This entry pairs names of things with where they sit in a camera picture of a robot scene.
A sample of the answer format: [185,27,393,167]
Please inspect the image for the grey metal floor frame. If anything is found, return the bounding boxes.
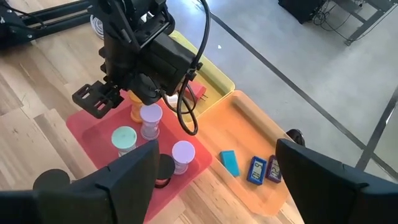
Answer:
[329,0,398,47]

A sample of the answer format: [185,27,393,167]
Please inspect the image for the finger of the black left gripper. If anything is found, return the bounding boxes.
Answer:
[72,80,124,119]

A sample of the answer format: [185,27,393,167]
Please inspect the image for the black frame knob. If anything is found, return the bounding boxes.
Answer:
[285,129,306,147]

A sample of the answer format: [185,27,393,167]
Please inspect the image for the coiled white cable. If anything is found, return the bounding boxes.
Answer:
[90,14,105,40]

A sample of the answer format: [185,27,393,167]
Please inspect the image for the red translucent plastic bin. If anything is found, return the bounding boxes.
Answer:
[65,90,214,223]

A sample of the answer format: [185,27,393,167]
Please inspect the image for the black equipment box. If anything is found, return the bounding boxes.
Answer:
[277,0,324,24]

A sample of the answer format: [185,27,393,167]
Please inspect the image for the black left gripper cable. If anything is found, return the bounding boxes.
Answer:
[160,0,211,137]

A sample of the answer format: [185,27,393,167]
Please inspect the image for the lavender cap hourglass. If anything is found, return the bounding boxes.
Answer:
[171,140,197,175]
[139,103,164,141]

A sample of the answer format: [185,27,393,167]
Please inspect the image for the orange translucent plastic bin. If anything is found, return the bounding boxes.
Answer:
[194,90,299,217]

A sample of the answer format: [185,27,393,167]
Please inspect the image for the small white charger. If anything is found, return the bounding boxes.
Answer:
[166,94,180,108]

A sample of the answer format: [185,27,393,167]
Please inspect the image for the red wall charger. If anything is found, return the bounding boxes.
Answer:
[183,80,208,105]

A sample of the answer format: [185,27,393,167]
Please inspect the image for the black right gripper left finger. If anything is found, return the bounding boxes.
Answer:
[0,139,160,224]

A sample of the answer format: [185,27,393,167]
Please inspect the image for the orange cap hourglass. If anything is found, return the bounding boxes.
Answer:
[127,90,146,123]

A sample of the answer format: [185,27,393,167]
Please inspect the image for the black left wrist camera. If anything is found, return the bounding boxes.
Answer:
[129,32,200,106]

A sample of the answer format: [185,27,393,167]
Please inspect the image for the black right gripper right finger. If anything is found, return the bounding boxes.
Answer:
[275,138,398,224]

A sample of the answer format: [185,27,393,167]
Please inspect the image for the tangled black floor cables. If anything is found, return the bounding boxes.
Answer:
[312,4,354,41]

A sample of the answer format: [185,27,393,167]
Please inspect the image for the yellow translucent plastic bin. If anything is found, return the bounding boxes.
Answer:
[169,30,236,124]

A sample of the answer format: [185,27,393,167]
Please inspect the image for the black cap hourglass red sand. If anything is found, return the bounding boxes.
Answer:
[154,154,176,189]

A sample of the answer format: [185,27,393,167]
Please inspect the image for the black metal table frame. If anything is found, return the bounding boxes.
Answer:
[0,0,103,47]

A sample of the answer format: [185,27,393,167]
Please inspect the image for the light blue digital timer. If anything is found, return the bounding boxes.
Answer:
[220,150,241,177]

